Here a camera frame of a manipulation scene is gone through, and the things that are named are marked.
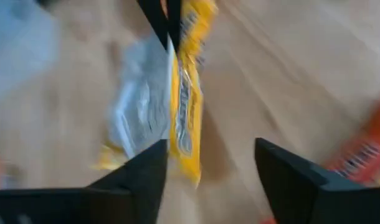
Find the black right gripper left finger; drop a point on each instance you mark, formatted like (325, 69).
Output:
(84, 208)

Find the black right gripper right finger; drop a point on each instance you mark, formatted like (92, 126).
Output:
(317, 202)

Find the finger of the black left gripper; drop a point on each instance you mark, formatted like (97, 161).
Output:
(174, 21)
(154, 15)

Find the yellow Maruchan noodle pack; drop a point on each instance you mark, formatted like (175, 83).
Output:
(185, 93)

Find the red Maruchan noodle pack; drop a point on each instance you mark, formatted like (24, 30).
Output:
(370, 149)

